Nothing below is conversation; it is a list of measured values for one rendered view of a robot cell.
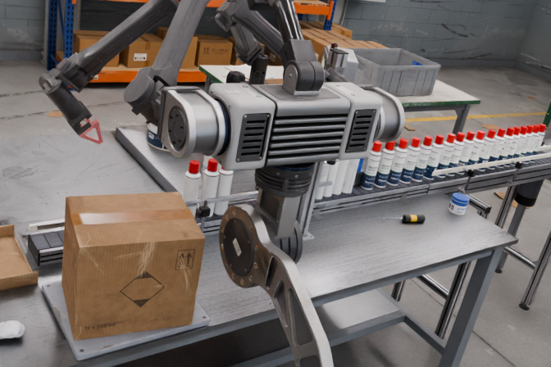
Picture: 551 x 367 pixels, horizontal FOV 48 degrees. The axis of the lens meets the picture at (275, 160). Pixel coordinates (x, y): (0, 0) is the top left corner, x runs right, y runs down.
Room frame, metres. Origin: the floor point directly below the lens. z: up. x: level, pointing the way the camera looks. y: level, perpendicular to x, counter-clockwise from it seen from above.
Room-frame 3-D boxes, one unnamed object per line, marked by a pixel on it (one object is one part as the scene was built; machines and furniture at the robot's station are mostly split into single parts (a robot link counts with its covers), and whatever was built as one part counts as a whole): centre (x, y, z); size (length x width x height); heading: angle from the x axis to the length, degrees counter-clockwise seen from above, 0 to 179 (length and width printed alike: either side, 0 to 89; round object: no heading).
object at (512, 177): (2.90, -1.10, 0.47); 1.17 x 0.38 x 0.94; 129
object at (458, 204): (2.38, -0.79, 0.87); 0.07 x 0.07 x 0.07
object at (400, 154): (2.42, -0.50, 0.98); 0.05 x 0.05 x 0.20
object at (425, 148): (2.51, -0.62, 0.98); 0.05 x 0.05 x 0.20
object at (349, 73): (2.02, -0.14, 1.38); 0.17 x 0.10 x 0.19; 4
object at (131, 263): (1.35, 0.32, 0.99); 0.30 x 0.24 x 0.27; 118
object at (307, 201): (1.93, -0.13, 1.16); 0.04 x 0.04 x 0.67; 39
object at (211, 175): (1.85, 0.20, 0.98); 0.05 x 0.05 x 0.20
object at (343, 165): (2.22, -0.25, 0.98); 0.05 x 0.05 x 0.20
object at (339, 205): (2.02, 0.00, 0.85); 1.65 x 0.11 x 0.05; 129
